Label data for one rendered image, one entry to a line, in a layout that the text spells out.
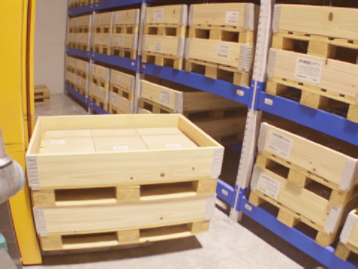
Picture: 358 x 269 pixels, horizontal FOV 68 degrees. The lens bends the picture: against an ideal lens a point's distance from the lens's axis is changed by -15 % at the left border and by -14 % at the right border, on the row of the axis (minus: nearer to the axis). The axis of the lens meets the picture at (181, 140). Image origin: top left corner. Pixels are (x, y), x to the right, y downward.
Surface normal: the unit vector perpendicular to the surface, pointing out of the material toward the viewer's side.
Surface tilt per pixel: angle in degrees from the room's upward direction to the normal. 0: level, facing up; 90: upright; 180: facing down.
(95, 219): 90
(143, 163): 90
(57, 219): 90
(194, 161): 90
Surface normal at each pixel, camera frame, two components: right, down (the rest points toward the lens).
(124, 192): 0.34, 0.34
